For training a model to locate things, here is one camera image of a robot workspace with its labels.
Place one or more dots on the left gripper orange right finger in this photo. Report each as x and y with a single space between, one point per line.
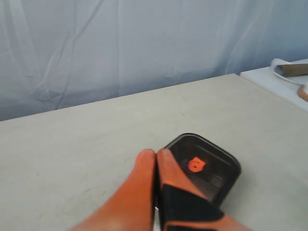
182 207

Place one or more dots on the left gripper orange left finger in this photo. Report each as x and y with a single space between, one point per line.
131 207

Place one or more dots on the dark lid with orange seal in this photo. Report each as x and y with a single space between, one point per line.
210 168

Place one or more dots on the white side table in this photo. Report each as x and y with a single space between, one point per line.
284 88

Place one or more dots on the brown round object on side table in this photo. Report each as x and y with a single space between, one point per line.
302 92

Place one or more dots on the blue-grey backdrop cloth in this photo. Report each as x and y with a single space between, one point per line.
60 53

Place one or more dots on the grey tube on side table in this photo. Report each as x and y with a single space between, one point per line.
291 70

